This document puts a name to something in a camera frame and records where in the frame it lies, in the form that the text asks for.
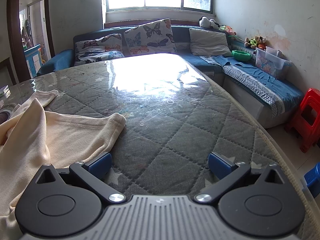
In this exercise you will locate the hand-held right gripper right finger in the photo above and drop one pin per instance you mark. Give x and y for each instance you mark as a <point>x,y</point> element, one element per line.
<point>218,163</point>

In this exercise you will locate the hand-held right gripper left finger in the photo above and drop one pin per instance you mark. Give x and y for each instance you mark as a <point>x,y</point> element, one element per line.
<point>102,161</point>

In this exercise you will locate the cream knit sweater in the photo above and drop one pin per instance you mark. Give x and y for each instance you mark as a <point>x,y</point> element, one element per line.
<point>37,135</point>

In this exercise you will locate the hanging clothes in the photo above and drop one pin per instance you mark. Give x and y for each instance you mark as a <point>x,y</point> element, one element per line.
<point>26,33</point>

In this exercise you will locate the grey quilted table cover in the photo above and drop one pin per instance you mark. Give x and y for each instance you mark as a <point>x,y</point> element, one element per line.
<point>175,120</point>

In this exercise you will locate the blue sofa blanket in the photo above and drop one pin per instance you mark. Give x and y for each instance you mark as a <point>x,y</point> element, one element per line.
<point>255,76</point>

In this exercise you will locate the blue plastic stool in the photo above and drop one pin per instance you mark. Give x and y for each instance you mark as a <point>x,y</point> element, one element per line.
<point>313,176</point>

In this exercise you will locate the butterfly print pillow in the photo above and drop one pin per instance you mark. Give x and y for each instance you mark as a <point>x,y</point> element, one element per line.
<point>100,52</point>
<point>150,37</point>

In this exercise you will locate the round black induction cooktop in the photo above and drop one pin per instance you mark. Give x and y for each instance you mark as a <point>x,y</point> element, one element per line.
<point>2,118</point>

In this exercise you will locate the green plastic basin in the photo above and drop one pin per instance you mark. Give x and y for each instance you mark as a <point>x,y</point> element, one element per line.
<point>241,55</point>

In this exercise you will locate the clear plastic storage box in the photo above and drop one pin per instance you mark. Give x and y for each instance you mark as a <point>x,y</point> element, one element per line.
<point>268,63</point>

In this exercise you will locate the red plastic stool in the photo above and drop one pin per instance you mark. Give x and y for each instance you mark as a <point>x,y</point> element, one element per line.
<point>312,95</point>

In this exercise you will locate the grey cushion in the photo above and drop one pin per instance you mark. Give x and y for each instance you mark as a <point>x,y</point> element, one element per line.
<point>208,42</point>

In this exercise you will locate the blue white toy cabinet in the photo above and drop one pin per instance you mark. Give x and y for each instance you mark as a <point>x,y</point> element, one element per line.
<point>32,60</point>

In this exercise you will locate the tan plush toy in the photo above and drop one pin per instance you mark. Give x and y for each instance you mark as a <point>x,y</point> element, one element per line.
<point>247,41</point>

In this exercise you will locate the green plush toy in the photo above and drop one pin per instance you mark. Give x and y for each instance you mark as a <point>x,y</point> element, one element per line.
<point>253,42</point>

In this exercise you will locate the brown plush toy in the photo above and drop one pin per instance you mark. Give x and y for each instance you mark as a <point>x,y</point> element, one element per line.
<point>261,40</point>

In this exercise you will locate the pink plush toy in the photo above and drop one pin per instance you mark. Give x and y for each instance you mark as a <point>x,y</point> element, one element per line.
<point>228,30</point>

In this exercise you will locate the blue corner sofa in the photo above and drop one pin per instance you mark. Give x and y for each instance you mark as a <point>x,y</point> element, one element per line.
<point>180,33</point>

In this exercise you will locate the panda plush toy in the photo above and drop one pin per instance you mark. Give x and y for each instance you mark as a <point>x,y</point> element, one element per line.
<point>206,22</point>

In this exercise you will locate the brown wooden ledge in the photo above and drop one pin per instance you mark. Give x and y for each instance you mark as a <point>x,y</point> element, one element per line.
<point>150,22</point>

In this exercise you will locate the dark wooden door frame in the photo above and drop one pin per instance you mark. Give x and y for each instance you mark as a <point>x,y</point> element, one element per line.
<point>13,42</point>

